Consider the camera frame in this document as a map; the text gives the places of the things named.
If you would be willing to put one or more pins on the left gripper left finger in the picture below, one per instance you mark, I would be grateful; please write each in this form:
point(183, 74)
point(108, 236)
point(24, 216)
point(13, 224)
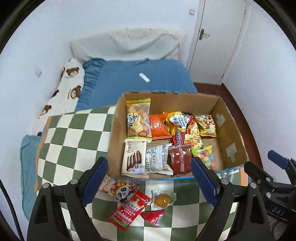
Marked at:
point(79, 193)

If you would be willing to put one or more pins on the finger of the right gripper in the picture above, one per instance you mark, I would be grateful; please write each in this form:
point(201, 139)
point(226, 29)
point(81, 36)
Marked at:
point(284, 163)
point(261, 175)

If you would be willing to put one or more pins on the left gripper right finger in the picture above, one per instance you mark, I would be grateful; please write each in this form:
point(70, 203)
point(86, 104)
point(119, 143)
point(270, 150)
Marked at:
point(218, 192)

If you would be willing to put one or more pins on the small red triangular packet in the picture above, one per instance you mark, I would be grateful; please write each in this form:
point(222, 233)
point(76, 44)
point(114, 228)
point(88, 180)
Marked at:
point(153, 217)

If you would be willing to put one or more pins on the panda snack bag on blanket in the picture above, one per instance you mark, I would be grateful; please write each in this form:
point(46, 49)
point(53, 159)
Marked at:
point(121, 190)

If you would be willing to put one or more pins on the colourful candy bag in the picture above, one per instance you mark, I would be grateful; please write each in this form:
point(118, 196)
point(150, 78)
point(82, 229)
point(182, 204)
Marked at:
point(205, 154)

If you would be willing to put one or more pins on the green white checkered blanket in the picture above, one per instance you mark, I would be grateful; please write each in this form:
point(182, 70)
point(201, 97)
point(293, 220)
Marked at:
point(73, 142)

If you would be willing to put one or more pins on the red white snack packet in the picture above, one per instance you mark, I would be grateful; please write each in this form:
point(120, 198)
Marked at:
point(127, 213)

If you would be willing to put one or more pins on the dark red sauce packet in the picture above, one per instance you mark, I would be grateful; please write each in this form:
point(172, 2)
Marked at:
point(181, 157)

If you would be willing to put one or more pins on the Franzzi chocolate biscuit pack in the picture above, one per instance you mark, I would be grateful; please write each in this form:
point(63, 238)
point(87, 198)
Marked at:
point(133, 163)

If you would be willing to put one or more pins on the clear wrapped yellow pastry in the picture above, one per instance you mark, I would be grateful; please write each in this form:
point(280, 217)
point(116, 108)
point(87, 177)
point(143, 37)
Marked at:
point(162, 199)

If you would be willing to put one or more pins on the light blue cushion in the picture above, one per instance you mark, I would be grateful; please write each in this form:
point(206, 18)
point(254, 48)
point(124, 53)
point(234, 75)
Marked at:
point(28, 149)

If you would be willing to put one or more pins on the yellow panda snack bag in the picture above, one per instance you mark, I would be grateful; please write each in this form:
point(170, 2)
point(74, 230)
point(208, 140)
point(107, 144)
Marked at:
point(206, 125)

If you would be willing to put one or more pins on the white silver snack pack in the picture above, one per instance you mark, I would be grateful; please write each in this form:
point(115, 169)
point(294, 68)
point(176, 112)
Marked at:
point(156, 160)

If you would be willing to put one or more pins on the yellow noodle packet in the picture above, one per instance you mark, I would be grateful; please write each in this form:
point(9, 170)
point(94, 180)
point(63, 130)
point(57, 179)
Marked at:
point(183, 129)

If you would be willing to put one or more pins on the orange snack packet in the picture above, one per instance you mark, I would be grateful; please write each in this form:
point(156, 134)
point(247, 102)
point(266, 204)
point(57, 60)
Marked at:
point(158, 127)

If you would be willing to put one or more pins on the bear print pillow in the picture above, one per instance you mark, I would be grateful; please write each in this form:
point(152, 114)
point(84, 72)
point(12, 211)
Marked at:
point(65, 98)

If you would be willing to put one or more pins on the pale yellow snack bag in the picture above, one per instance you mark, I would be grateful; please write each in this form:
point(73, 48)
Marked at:
point(138, 122)

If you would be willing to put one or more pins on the blue bed sheet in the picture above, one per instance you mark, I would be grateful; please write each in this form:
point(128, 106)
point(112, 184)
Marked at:
point(106, 81)

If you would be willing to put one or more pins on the small white remote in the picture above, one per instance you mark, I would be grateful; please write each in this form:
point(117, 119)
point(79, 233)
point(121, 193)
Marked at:
point(144, 77)

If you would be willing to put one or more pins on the white door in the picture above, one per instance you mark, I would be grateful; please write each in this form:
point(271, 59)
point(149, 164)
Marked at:
point(211, 57)

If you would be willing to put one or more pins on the white pillow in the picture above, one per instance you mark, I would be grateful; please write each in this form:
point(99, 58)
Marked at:
point(130, 45)

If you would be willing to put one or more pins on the wall light switch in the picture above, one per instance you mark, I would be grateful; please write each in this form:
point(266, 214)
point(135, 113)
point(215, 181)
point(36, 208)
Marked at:
point(38, 71)

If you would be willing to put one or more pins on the door handle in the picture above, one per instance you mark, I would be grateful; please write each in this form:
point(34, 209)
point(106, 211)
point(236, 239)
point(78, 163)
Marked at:
point(203, 34)

